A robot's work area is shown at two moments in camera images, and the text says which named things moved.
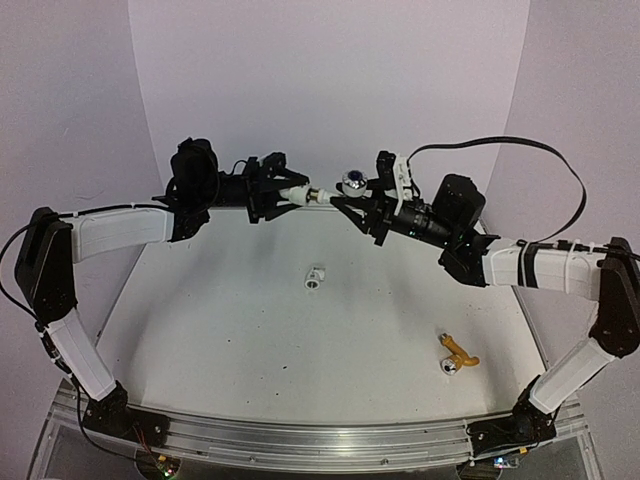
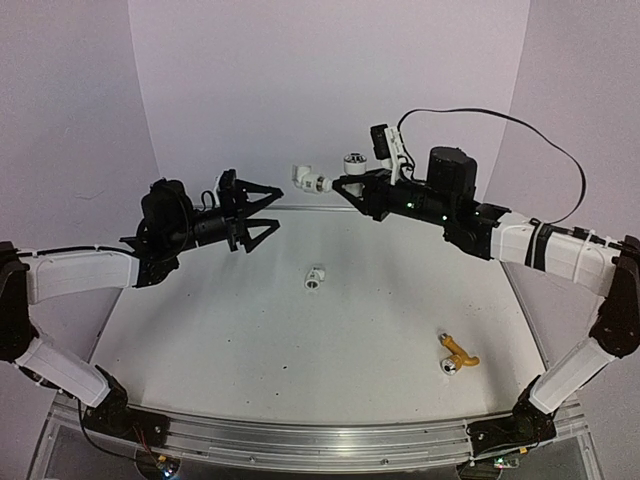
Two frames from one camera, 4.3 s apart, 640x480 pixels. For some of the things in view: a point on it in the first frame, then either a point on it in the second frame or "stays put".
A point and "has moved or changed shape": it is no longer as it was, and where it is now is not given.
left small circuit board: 168,465 stays put
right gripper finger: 362,222 → 361,205
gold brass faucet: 454,363 stays put
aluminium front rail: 311,444 stays put
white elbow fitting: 302,195 → 306,181
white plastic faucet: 354,184 has moved or changed shape
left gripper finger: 279,175 → 244,187
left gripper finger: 279,210 → 249,242
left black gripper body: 256,196 → 233,218
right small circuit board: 505,462 stays put
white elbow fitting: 313,278 stays put
